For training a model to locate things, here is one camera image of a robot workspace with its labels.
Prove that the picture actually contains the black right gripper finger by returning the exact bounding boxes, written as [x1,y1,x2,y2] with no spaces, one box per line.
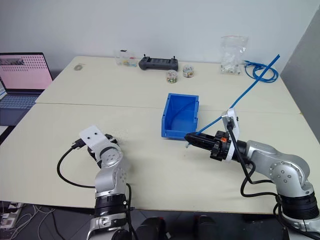
[183,132,216,143]
[185,139,215,151]

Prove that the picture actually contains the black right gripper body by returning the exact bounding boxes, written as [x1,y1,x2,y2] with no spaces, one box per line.
[209,130,230,161]

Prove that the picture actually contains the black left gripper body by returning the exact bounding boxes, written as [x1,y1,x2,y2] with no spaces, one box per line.
[86,133,120,169]

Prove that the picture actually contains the long blue network cable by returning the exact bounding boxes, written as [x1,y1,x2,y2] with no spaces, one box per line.
[185,53,281,149]

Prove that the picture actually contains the blue plastic bin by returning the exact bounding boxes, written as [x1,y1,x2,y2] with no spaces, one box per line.
[159,92,201,141]

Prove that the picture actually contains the round jar of colourful beads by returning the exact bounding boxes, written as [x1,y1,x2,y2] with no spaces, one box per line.
[182,64,196,79]
[165,70,179,85]

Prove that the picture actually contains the dark rounded shape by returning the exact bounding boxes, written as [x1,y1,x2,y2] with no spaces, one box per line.
[138,216,168,240]
[194,213,223,240]

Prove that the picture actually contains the small clear plastic box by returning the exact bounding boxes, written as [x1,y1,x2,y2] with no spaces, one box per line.
[114,48,138,67]

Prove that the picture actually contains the black handheld remote controller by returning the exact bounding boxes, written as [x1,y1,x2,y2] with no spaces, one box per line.
[138,54,180,72]

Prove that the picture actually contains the clear bag of white couplers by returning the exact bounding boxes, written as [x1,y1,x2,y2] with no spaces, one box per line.
[219,35,249,76]

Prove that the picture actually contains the open laptop with pink screen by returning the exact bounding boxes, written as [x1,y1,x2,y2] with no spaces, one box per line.
[0,52,54,127]

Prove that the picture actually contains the white power strip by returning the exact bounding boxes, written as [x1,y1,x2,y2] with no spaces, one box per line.
[0,201,24,229]

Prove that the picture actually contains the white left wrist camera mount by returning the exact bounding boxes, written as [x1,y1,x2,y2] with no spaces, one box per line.
[79,125,111,151]

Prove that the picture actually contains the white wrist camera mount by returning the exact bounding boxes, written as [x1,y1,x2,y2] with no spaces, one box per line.
[220,107,241,161]
[79,125,111,151]

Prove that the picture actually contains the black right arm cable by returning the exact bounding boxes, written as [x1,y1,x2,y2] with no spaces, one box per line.
[226,119,279,199]

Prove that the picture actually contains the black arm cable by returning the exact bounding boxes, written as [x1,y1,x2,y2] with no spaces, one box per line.
[56,139,97,189]
[226,119,279,199]

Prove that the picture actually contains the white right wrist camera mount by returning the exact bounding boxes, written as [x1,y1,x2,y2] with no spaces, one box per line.
[220,107,241,161]

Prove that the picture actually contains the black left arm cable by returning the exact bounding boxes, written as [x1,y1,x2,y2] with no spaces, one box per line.
[56,139,97,189]

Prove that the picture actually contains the coiled blue network cable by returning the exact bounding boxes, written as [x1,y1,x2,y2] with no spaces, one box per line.
[243,59,280,83]

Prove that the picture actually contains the white floor cables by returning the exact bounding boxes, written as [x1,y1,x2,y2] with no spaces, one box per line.
[9,203,57,240]

